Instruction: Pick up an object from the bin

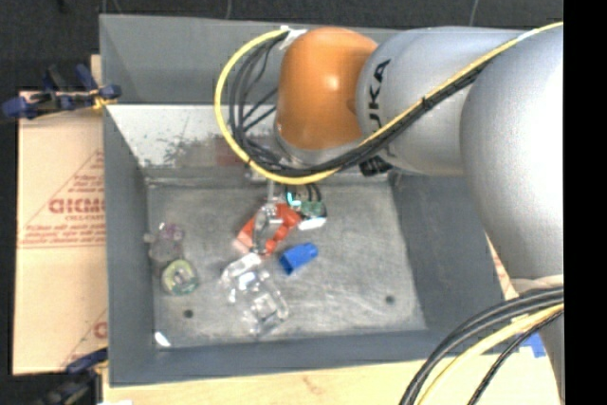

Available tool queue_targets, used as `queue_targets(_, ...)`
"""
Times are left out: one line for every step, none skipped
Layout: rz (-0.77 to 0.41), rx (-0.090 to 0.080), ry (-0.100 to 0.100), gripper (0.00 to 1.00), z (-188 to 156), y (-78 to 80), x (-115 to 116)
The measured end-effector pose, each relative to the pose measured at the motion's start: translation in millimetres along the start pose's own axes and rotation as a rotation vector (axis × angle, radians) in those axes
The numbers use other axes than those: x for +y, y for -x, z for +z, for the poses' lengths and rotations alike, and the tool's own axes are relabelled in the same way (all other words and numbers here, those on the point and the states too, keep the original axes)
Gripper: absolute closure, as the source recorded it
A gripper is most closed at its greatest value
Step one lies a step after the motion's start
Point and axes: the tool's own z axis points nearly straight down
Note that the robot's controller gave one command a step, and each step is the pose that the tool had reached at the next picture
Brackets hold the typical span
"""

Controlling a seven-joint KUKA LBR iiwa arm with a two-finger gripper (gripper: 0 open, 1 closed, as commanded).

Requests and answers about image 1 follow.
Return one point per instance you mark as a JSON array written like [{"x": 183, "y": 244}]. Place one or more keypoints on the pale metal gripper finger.
[
  {"x": 260, "y": 234},
  {"x": 272, "y": 215}
]

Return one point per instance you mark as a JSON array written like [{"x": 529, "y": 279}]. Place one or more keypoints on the red-orange plastic toy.
[{"x": 287, "y": 218}]

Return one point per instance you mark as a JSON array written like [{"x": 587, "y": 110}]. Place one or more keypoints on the blue plastic cap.
[{"x": 298, "y": 257}]

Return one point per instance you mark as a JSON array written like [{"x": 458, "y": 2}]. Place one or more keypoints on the round green glass lid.
[{"x": 179, "y": 277}]

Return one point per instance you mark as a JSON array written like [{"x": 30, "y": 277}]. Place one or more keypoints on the clear glass jar purple tint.
[{"x": 165, "y": 246}]

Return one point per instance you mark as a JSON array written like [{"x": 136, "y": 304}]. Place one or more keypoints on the grey metal bin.
[{"x": 332, "y": 299}]

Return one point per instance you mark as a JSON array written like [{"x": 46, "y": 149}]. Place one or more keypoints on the small white scrap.
[{"x": 162, "y": 339}]

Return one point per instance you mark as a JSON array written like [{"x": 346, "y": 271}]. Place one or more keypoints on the brown cardboard board red print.
[{"x": 57, "y": 275}]

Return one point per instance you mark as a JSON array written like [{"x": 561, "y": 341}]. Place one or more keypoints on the black cylinder on white bracket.
[{"x": 375, "y": 167}]

